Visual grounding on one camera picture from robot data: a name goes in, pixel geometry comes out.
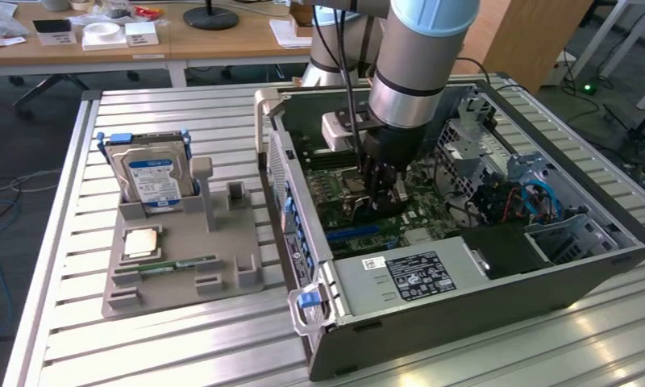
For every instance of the grey metal disk bay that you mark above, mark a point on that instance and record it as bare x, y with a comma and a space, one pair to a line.
569, 238

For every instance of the grey plastic parts rack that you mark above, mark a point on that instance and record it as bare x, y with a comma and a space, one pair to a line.
193, 242

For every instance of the silver CPU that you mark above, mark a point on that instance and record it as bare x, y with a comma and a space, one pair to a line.
139, 243

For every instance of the wooden cabinet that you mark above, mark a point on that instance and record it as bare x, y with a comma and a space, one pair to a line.
526, 40

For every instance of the brown cardboard box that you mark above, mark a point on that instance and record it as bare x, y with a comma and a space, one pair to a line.
299, 16

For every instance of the white box with black top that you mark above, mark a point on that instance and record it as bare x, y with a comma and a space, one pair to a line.
55, 36

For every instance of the grey open PC case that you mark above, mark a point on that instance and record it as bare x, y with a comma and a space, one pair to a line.
462, 322

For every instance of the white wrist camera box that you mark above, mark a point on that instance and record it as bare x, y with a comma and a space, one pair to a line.
338, 135

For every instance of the white power box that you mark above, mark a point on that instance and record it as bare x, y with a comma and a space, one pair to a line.
561, 68

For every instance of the white paper card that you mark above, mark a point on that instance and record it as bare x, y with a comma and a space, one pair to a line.
5, 41

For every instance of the clear plastic bag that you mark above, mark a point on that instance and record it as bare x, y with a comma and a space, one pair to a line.
0, 20

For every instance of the CPU socket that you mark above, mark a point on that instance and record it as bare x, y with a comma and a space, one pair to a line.
347, 183

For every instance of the small red item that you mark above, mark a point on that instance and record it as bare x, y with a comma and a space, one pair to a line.
145, 13

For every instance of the wooden desk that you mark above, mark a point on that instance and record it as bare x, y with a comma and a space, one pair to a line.
230, 40
58, 56

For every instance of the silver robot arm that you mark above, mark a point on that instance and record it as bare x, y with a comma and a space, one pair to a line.
413, 60

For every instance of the green RAM stick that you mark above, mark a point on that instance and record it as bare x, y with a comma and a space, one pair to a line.
177, 264

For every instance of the perforated metal drive cage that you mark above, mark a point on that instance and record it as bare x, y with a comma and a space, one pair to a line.
462, 157

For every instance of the flat white box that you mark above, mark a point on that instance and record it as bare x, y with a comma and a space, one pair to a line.
103, 45

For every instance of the small silver heat sink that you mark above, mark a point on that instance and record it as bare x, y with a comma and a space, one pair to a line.
419, 238

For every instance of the plain white box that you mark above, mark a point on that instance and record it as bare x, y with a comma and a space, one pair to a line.
139, 32

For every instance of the black round lamp base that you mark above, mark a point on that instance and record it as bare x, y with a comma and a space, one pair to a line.
209, 18

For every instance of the grey power supply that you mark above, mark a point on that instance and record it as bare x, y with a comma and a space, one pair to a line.
365, 290

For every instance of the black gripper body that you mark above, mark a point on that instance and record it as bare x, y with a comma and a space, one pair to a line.
391, 147

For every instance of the grey cup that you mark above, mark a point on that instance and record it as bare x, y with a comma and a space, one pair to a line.
55, 5

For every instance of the black equipment stand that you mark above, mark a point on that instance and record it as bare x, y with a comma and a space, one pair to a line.
642, 125

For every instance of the green motherboard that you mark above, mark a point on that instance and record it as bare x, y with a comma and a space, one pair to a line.
423, 217

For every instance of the hard disk with blue carrier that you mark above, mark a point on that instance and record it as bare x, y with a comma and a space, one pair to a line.
150, 177

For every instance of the white desk frame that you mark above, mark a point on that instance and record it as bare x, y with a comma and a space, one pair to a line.
634, 38

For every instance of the white paper stack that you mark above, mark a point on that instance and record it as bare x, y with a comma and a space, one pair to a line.
286, 36

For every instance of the black chair base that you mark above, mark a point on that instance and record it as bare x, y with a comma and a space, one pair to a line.
42, 90

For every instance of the blue card retention clip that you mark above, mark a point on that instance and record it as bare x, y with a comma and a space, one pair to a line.
301, 237
306, 258

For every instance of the white tape roll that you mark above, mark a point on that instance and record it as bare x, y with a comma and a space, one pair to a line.
87, 31

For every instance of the black drive power connector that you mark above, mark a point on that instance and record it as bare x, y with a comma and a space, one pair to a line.
489, 201

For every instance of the black device with green light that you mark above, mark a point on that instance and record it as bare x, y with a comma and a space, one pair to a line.
587, 87

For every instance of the dark item in bag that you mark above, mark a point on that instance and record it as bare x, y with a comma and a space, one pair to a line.
114, 10

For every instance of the beige roll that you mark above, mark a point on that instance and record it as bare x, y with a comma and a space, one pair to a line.
79, 5

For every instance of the black graphics card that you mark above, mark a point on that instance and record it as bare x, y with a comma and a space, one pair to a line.
386, 215

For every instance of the blue case latch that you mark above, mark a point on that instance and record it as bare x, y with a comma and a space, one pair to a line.
306, 301

